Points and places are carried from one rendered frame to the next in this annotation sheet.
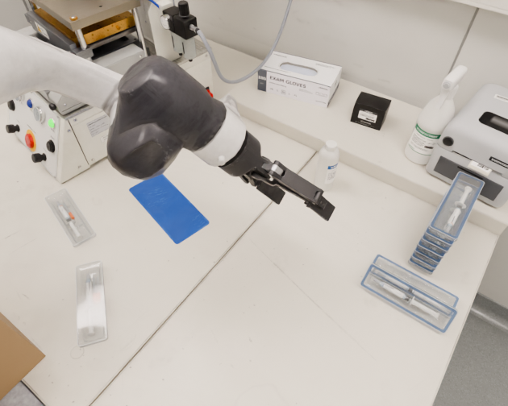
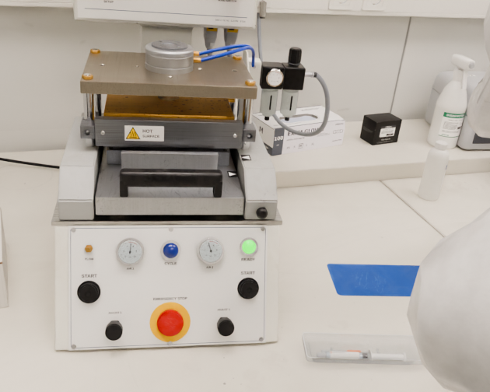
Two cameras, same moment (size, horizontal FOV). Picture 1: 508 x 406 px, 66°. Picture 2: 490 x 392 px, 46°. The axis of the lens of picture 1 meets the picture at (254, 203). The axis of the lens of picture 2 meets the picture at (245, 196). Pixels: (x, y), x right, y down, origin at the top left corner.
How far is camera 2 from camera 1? 120 cm
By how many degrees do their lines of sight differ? 48
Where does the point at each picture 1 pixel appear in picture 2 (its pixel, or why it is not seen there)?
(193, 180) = (362, 250)
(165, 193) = (369, 274)
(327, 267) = not seen: outside the picture
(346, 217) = (476, 204)
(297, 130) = (358, 166)
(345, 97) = not seen: hidden behind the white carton
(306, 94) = (323, 138)
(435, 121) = (463, 100)
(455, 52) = (399, 61)
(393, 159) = not seen: hidden behind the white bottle
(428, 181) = (474, 154)
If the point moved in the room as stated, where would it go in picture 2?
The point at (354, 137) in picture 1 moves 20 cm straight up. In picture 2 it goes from (395, 152) to (411, 80)
